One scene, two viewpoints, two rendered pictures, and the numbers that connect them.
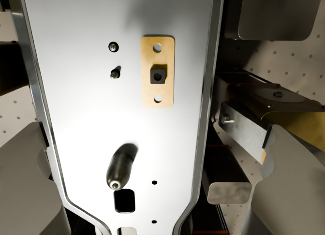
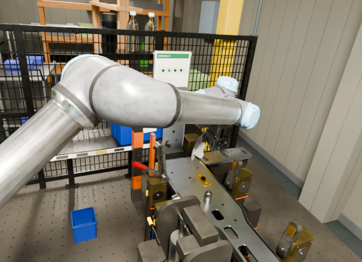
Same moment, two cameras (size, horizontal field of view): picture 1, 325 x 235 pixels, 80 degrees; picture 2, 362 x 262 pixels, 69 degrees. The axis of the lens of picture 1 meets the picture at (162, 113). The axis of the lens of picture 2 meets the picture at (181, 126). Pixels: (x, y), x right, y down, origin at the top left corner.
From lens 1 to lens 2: 1.09 m
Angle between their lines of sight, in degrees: 85
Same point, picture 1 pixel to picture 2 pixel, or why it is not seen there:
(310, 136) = (244, 171)
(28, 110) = not seen: outside the picture
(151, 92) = (203, 182)
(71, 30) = (179, 177)
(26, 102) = not seen: outside the picture
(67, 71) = (180, 184)
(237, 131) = (230, 178)
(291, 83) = (267, 222)
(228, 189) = (250, 204)
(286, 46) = not seen: hidden behind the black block
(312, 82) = (275, 219)
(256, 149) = (233, 172)
